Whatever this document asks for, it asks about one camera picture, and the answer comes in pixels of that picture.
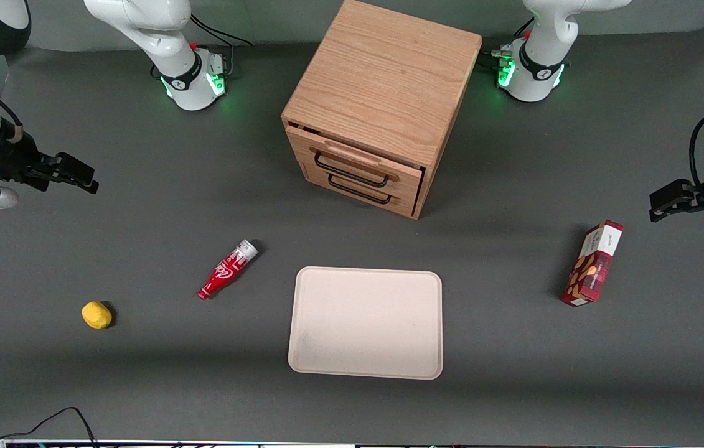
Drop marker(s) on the wooden drawer with pull strip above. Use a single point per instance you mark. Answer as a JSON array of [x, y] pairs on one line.
[[404, 180]]

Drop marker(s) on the beige plastic tray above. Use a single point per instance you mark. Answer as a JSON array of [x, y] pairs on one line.
[[365, 323]]

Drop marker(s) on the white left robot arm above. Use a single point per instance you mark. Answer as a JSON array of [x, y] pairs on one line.
[[541, 37]]

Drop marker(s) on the plain wooden drawer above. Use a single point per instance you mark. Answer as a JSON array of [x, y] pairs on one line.
[[404, 204]]

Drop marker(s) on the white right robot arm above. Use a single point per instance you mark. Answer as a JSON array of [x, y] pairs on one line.
[[140, 25]]

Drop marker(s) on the wooden drawer cabinet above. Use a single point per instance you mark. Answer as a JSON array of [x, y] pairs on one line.
[[383, 74]]

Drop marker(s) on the red snack box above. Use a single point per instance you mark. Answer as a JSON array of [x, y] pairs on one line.
[[593, 264]]

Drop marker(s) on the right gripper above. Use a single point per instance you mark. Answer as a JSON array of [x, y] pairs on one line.
[[17, 155]]

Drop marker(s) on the yellow lemon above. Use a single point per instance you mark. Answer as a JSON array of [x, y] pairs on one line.
[[96, 315]]

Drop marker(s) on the red cola bottle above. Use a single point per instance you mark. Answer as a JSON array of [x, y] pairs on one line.
[[226, 272]]

